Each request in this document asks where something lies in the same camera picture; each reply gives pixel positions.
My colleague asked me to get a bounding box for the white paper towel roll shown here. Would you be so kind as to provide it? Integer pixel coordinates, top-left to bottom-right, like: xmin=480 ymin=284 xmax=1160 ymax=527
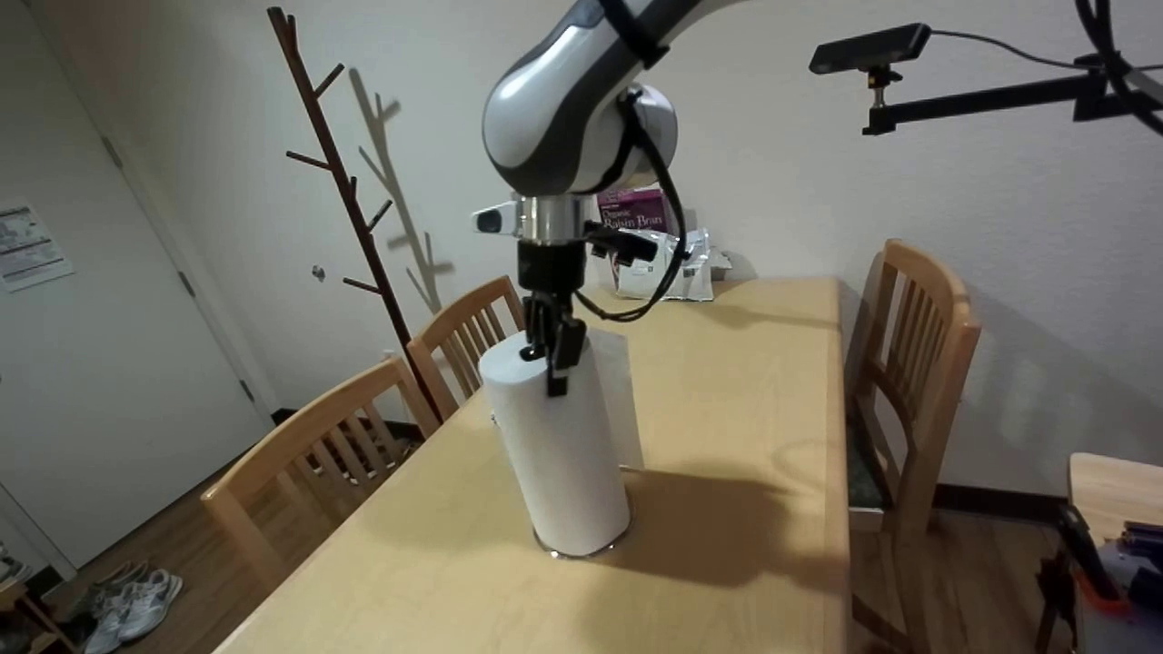
xmin=480 ymin=330 xmax=630 ymax=558

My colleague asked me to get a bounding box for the white door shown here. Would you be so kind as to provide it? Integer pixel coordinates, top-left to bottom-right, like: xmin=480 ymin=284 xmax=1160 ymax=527
xmin=0 ymin=0 xmax=263 ymax=568

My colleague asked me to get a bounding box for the wooden chair far middle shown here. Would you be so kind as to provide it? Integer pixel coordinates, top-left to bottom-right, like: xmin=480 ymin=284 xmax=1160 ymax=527
xmin=409 ymin=278 xmax=524 ymax=418

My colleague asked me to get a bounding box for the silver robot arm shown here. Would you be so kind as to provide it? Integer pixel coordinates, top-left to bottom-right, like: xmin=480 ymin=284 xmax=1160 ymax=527
xmin=480 ymin=0 xmax=735 ymax=395

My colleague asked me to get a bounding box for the wooden chair behind table left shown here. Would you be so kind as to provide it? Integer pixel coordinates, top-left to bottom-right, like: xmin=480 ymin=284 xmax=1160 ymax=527
xmin=845 ymin=239 xmax=982 ymax=654

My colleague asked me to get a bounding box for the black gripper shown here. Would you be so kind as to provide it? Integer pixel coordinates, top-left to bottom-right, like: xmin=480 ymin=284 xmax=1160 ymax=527
xmin=517 ymin=239 xmax=586 ymax=395

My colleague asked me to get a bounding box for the wooden chair far right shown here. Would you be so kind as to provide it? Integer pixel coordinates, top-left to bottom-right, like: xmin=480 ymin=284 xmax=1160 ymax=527
xmin=199 ymin=358 xmax=435 ymax=589

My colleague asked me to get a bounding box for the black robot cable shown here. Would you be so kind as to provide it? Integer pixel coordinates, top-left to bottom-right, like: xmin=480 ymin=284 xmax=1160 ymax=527
xmin=572 ymin=83 xmax=690 ymax=329

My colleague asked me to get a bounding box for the side wooden desk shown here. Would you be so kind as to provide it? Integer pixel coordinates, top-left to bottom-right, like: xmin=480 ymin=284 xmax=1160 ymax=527
xmin=1065 ymin=449 xmax=1163 ymax=654

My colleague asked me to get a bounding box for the brown wooden coat rack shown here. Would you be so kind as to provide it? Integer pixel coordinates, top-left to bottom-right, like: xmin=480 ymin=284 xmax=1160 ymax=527
xmin=267 ymin=5 xmax=449 ymax=428

